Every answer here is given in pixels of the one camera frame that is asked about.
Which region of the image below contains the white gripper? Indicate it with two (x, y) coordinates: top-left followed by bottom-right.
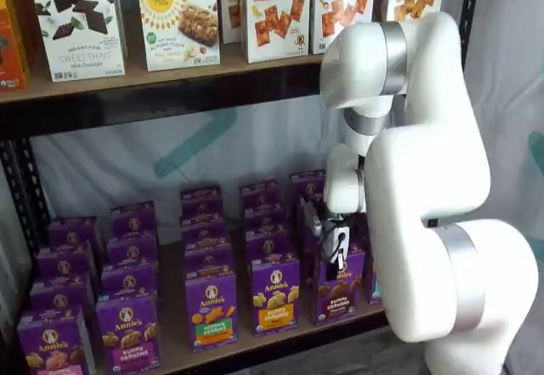
(319, 215), (354, 273)

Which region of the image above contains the purple box brown patch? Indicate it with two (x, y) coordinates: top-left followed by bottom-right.
(312, 249), (367, 327)
(289, 170), (328, 202)

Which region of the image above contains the purple box teal patch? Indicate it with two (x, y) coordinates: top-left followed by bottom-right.
(364, 252), (385, 306)

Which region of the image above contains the purple box orange patch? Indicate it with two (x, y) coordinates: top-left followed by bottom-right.
(239, 180), (282, 213)
(245, 226), (293, 264)
(251, 257), (301, 338)
(243, 207), (286, 232)

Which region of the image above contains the purple box violet patch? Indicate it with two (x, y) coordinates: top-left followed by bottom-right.
(100, 261), (159, 298)
(110, 200), (158, 239)
(94, 291), (163, 375)
(105, 231), (160, 269)

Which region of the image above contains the pretzel crackers cheddar box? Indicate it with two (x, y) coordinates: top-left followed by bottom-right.
(241, 0), (314, 65)
(218, 0), (247, 46)

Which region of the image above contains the black metal shelf rack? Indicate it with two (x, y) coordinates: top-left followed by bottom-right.
(0, 0), (484, 375)

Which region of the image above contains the pretzel crackers sea salt box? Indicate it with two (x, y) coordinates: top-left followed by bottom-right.
(309, 0), (379, 55)

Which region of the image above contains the purple box pink patch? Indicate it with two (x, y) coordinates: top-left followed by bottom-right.
(46, 216), (101, 249)
(15, 305), (97, 375)
(35, 241), (94, 281)
(28, 273), (95, 315)

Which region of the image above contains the yellow almond flour bars box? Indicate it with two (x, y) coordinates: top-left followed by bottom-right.
(136, 0), (222, 72)

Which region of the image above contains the white Sweet Thins box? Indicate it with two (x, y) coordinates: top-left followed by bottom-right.
(26, 0), (128, 83)

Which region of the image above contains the orange snack box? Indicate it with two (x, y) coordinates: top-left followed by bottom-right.
(0, 0), (31, 92)

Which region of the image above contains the teal tape strip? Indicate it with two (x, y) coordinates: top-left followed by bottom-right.
(527, 131), (544, 173)
(153, 108), (239, 179)

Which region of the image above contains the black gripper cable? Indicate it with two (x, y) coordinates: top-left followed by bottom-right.
(330, 232), (346, 265)

